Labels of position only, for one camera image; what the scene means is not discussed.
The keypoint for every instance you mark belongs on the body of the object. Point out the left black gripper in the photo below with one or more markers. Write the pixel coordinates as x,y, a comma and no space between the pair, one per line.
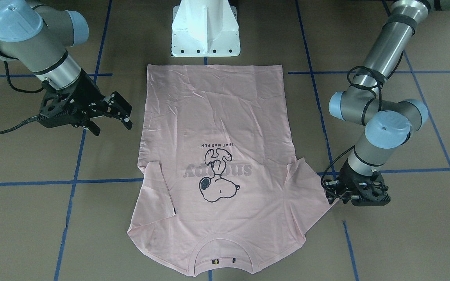
346,172

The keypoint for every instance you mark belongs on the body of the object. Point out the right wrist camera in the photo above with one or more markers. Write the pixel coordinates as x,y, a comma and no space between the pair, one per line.
59,108

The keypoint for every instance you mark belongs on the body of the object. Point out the pink snoopy t-shirt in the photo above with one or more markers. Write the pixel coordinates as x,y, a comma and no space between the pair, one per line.
222,186

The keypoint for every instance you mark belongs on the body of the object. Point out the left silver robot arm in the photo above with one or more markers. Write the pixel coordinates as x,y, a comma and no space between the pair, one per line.
387,125

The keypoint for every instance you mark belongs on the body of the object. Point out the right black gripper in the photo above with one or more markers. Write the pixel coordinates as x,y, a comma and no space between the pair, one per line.
87,92

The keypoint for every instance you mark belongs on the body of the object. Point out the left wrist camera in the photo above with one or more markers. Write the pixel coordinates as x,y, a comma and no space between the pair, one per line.
373,193

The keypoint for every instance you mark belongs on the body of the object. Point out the white pedestal column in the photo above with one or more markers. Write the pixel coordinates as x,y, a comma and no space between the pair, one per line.
205,28

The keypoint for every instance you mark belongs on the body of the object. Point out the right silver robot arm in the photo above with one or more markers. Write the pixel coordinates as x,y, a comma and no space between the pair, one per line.
38,35

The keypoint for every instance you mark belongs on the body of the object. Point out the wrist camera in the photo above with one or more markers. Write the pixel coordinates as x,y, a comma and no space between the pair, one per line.
373,193
59,108

